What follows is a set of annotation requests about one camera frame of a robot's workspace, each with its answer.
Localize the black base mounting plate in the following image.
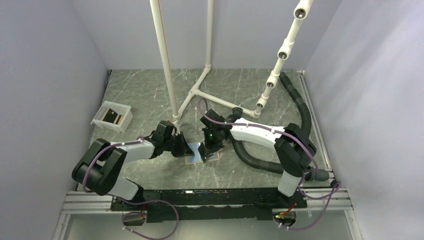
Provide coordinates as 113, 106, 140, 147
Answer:
110, 187, 307, 223

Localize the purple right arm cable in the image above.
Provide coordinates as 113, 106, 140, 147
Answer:
197, 98, 342, 232

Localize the white PVC pipe frame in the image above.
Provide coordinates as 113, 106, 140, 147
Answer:
149, 0, 315, 122

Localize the black corrugated hose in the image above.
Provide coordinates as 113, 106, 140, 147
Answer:
229, 71, 330, 182

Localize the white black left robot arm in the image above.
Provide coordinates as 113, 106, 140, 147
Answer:
71, 120, 194, 210

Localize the aluminium extrusion rail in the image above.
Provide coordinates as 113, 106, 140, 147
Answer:
53, 187, 363, 240

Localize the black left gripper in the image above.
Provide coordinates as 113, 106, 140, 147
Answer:
163, 131, 194, 158

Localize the side aluminium rail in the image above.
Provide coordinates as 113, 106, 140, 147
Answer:
296, 70, 333, 171

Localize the tan leather card holder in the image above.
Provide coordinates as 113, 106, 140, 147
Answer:
184, 142, 221, 165

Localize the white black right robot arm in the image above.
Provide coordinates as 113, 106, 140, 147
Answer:
200, 107, 317, 208

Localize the white card tray box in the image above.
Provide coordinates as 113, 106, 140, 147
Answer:
90, 100, 133, 133

